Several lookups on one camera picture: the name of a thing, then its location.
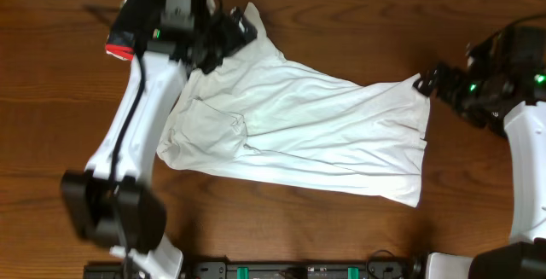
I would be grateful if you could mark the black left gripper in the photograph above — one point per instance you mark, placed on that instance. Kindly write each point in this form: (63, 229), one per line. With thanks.
(230, 37)

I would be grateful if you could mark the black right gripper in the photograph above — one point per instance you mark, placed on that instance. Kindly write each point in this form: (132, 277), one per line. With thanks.
(446, 90)

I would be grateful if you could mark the white t-shirt pixel print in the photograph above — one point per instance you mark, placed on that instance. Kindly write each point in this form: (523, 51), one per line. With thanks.
(264, 118)

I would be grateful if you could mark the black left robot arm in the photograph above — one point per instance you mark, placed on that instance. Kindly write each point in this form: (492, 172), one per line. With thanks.
(110, 202)

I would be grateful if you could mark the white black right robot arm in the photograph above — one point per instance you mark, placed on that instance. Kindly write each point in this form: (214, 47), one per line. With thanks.
(524, 256)

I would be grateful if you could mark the black t-shirt white logo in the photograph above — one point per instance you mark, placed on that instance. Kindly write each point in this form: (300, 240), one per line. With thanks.
(496, 120)

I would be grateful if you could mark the black folded garment pink trim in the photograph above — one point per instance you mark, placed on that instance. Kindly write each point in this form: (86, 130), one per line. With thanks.
(133, 27)

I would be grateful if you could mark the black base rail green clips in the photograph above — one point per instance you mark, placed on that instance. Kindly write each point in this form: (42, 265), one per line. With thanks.
(381, 265)

